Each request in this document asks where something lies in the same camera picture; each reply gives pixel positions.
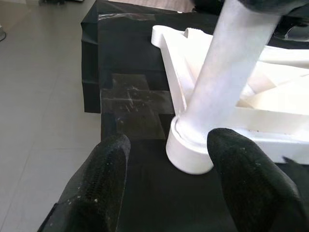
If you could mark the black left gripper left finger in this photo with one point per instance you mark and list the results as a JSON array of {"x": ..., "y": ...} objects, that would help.
[{"x": 91, "y": 188}]

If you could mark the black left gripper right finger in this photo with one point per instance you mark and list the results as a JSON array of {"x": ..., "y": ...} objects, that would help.
[{"x": 256, "y": 188}]

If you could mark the white plastic children table top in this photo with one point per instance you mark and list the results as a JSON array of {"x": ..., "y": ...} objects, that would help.
[{"x": 188, "y": 159}]

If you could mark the wide clear tape patch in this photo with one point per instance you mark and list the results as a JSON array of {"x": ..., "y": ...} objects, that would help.
[{"x": 130, "y": 101}]

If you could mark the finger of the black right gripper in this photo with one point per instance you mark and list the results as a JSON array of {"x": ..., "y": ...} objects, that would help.
[{"x": 272, "y": 6}]

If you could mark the black tablecloth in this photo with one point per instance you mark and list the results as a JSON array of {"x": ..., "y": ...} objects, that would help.
[{"x": 157, "y": 193}]

